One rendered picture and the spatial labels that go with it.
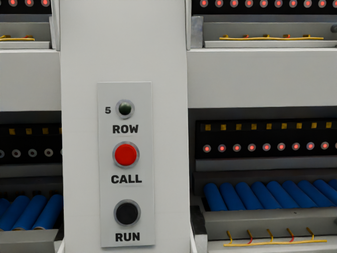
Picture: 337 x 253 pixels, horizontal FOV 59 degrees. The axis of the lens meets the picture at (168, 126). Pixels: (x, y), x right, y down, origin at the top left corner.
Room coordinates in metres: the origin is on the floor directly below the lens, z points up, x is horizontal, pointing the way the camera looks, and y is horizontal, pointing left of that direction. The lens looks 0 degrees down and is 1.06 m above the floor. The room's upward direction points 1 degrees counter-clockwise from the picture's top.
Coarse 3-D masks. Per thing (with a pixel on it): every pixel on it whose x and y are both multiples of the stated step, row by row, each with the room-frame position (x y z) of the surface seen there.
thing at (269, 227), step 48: (240, 144) 0.41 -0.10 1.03; (288, 144) 0.41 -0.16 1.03; (336, 144) 0.41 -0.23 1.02; (192, 192) 0.40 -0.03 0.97; (240, 192) 0.37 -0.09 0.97; (288, 192) 0.37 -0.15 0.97; (336, 192) 0.36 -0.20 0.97; (192, 240) 0.23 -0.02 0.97; (240, 240) 0.30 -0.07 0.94; (288, 240) 0.30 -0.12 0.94; (336, 240) 0.30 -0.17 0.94
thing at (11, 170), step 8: (0, 168) 0.39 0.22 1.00; (8, 168) 0.39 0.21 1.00; (16, 168) 0.39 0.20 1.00; (24, 168) 0.39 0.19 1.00; (32, 168) 0.39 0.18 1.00; (40, 168) 0.39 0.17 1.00; (48, 168) 0.39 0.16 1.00; (56, 168) 0.39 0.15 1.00; (0, 176) 0.39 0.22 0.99; (8, 176) 0.39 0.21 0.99; (16, 176) 0.39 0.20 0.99; (24, 176) 0.39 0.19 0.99; (32, 176) 0.39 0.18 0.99; (56, 240) 0.26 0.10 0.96; (56, 248) 0.26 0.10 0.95; (64, 248) 0.22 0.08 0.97
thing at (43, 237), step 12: (0, 240) 0.27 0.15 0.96; (12, 240) 0.27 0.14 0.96; (24, 240) 0.27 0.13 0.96; (36, 240) 0.27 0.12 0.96; (48, 240) 0.27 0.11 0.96; (0, 252) 0.27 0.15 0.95; (12, 252) 0.27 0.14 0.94; (24, 252) 0.27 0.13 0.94; (36, 252) 0.27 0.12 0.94; (48, 252) 0.27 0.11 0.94
